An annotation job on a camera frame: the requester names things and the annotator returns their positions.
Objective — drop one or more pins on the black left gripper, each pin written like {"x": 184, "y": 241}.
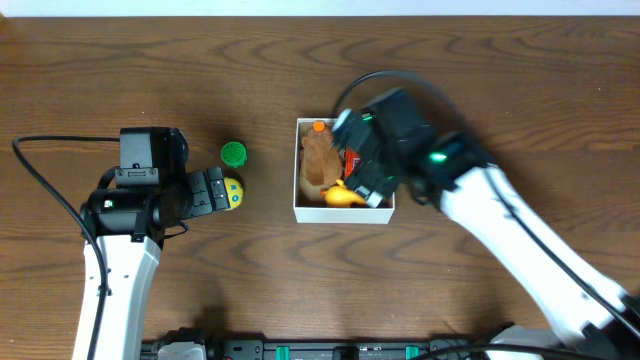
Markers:
{"x": 198, "y": 191}

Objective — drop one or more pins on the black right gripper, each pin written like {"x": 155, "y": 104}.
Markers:
{"x": 368, "y": 169}

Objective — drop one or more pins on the red toy fire truck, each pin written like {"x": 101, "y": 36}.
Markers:
{"x": 351, "y": 160}

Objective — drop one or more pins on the brown plush bear toy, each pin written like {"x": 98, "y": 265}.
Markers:
{"x": 320, "y": 163}

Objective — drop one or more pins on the orange rubber duck toy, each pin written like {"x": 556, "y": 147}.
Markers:
{"x": 339, "y": 196}

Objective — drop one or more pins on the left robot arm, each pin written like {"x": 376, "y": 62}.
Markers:
{"x": 129, "y": 217}

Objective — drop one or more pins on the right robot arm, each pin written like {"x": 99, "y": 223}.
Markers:
{"x": 590, "y": 315}

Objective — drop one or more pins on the yellow ball with blue letters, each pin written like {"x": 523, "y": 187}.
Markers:
{"x": 235, "y": 192}

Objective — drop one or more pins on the green plastic turbine wheel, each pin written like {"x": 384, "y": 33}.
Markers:
{"x": 234, "y": 154}

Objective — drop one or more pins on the white cardboard box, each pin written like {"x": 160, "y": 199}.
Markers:
{"x": 316, "y": 212}

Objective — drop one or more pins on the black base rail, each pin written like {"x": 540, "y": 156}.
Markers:
{"x": 189, "y": 344}

